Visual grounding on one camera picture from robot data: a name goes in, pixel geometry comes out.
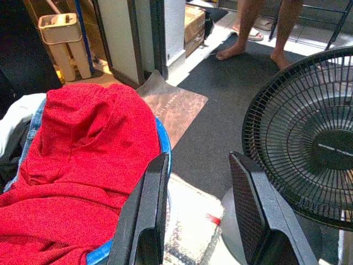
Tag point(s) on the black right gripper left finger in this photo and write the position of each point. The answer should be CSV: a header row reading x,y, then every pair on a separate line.
x,y
149,209

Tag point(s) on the beige mop bucket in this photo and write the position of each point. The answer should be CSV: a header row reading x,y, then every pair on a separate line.
x,y
64,41

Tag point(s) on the blue plastic laundry basket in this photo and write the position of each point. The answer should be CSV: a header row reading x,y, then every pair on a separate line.
x,y
162,154

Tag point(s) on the person's bare leg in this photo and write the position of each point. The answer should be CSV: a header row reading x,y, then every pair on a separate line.
x,y
284,33
234,33

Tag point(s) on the white cloth garment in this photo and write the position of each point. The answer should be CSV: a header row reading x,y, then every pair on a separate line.
x,y
19,116

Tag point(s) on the cardboard box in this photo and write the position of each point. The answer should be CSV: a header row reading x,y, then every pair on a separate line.
x,y
194,25

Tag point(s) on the black garment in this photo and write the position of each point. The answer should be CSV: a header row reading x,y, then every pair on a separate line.
x,y
11,154

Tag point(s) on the beige slipper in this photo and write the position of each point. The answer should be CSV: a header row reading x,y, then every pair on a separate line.
x,y
264,23
252,34

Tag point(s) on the white patterned rug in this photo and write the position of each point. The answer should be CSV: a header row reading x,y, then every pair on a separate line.
x,y
190,220

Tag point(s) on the black metal rack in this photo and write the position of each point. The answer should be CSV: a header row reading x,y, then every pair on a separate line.
x,y
317,16

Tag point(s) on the dark grey floor mat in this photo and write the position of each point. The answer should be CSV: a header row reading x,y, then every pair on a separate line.
x,y
231,105

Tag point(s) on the red knit garment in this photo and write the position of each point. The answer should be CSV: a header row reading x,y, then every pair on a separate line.
x,y
80,171

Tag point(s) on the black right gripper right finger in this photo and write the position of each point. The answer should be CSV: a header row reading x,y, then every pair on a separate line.
x,y
257,212

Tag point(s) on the person's bare left leg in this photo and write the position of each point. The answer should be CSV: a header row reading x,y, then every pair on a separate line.
x,y
234,33

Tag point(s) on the person's bare right leg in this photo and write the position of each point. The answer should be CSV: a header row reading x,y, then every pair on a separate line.
x,y
284,33

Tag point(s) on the brown rubber floor mat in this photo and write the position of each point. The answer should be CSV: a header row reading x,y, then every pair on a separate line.
x,y
176,107

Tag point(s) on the blue denim jeans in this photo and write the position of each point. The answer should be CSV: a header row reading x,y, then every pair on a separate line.
x,y
31,132

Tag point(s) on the black electric fan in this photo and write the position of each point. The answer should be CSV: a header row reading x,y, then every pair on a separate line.
x,y
306,138

